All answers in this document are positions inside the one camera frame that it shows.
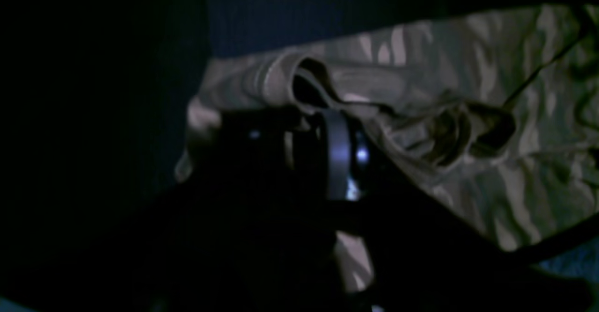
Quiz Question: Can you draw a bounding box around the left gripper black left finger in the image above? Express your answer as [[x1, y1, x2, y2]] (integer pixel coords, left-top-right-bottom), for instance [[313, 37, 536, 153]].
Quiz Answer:
[[94, 107, 328, 312]]

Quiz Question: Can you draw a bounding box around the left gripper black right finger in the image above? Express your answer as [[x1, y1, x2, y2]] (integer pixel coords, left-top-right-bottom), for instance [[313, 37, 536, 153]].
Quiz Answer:
[[323, 111, 590, 312]]

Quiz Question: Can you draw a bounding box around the camouflage t-shirt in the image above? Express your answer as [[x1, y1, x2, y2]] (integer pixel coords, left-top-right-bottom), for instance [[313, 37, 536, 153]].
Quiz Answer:
[[175, 4, 598, 307]]

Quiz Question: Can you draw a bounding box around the black table cloth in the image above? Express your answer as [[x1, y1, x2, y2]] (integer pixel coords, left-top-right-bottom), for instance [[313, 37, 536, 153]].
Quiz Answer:
[[1, 0, 598, 312]]

